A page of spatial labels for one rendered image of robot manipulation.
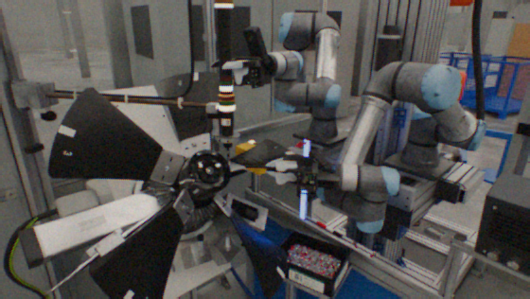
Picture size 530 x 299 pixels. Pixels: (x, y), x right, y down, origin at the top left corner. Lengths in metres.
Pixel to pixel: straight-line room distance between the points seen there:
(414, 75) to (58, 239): 0.99
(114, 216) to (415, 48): 1.32
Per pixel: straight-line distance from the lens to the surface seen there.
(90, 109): 0.88
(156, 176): 0.91
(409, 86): 1.02
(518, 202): 0.89
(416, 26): 1.63
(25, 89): 1.23
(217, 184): 0.87
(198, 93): 1.04
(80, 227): 0.93
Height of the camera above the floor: 1.58
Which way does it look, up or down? 21 degrees down
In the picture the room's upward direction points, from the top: 1 degrees clockwise
